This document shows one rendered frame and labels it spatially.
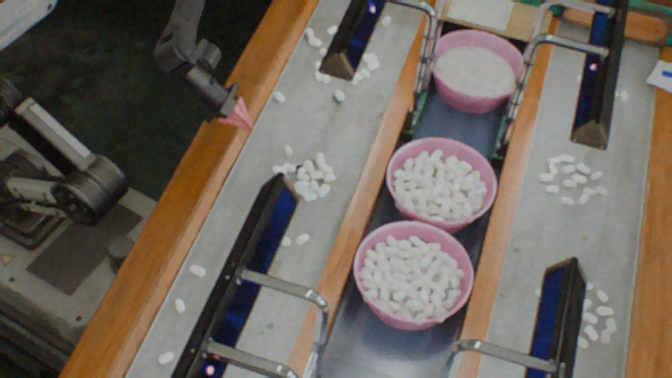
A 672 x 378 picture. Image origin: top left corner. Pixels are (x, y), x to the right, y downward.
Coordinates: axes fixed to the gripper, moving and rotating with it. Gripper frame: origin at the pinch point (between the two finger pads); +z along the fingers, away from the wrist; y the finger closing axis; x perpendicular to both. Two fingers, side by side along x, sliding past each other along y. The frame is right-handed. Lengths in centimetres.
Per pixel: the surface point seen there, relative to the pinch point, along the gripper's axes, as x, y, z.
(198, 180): 11.9, -12.6, 0.0
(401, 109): -13.7, 27.9, 29.4
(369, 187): -13.1, 0.0, 29.3
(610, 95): -67, 17, 44
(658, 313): -58, -11, 83
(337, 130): -2.8, 17.1, 20.6
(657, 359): -59, -23, 84
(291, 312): -6.6, -37.5, 26.3
